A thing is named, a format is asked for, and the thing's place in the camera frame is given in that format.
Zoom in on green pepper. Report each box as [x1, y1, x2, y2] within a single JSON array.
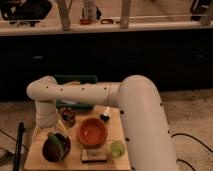
[[47, 132, 65, 161]]

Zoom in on black cable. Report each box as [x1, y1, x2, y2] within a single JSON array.
[[171, 132, 213, 171]]

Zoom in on orange bowl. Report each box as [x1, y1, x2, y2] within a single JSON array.
[[76, 118, 108, 147]]

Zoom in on brown rectangular sponge block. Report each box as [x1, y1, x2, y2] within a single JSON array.
[[81, 149, 107, 163]]

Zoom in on black bag on shelf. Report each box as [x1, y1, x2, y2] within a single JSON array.
[[0, 0, 52, 27]]

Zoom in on wooden board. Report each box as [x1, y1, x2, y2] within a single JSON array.
[[24, 106, 131, 171]]

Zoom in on green plastic tray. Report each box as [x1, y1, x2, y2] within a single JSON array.
[[55, 75, 97, 111]]

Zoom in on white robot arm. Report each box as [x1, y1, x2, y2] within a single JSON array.
[[26, 75, 180, 171]]

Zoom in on black stand pole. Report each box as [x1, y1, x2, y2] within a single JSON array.
[[13, 122, 25, 171]]

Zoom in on clear plastic gripper body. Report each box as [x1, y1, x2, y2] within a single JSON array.
[[32, 120, 68, 141]]

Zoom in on white bottle on shelf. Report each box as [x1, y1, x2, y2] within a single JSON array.
[[80, 0, 101, 25]]

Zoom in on small white-topped bottle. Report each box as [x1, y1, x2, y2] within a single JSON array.
[[100, 106, 110, 122]]

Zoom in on small dark toy figure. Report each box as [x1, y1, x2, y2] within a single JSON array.
[[62, 109, 76, 127]]

